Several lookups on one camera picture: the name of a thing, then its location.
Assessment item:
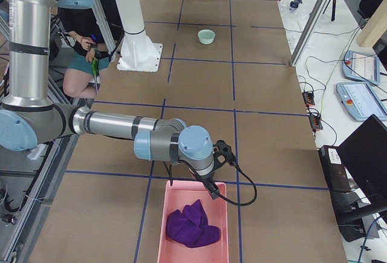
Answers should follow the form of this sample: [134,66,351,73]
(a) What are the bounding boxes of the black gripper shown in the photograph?
[193,170,220,200]

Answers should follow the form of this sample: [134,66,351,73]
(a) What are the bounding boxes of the purple microfiber cloth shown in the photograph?
[166,200,221,248]

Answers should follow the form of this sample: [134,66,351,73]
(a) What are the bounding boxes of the mint green bowl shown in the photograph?
[197,29,216,45]

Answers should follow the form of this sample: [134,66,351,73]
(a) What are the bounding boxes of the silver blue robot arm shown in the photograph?
[1,0,220,198]

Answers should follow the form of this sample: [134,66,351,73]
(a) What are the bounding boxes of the black computer box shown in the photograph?
[318,145,351,193]

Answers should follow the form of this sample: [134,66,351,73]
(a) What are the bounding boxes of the pink plastic bin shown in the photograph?
[158,180,229,262]

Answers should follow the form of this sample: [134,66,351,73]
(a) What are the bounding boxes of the dark blue handheld tool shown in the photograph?
[290,0,302,10]

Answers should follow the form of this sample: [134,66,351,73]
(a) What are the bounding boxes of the near orange black connector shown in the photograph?
[308,113,323,132]

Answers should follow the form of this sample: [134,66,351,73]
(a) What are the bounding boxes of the orange black connector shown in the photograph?
[302,91,315,108]
[308,113,323,132]

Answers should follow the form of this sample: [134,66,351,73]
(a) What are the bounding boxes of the black small tripod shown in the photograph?
[323,0,336,21]

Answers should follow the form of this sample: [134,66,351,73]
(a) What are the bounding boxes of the far orange black connector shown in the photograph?
[302,91,315,108]

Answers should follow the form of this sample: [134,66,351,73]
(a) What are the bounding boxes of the seated person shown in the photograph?
[59,8,109,99]

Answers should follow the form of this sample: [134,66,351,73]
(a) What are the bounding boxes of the black monitor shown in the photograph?
[337,114,386,202]

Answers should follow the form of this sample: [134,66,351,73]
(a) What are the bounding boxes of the wooden board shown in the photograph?
[357,0,387,47]

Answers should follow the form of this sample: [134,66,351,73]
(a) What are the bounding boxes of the near teach pendant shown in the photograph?
[336,82,386,122]

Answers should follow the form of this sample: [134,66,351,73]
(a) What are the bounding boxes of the teach pendant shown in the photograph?
[336,82,386,122]
[342,50,380,86]

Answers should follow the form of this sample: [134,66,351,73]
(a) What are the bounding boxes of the far teach pendant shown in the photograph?
[342,50,380,86]

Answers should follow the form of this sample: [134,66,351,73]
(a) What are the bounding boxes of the white power strip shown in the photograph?
[26,144,46,160]

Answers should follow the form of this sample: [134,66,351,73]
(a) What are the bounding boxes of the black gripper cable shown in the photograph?
[167,158,258,207]

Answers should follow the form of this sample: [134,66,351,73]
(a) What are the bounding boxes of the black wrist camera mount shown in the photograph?
[213,140,236,170]

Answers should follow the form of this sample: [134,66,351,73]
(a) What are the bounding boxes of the white camera stand column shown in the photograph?
[115,0,163,73]

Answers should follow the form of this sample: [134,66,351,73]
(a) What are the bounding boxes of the aluminium frame post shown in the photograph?
[290,0,329,67]

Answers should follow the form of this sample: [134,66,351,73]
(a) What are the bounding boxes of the green handled grabber tool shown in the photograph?
[91,59,99,92]

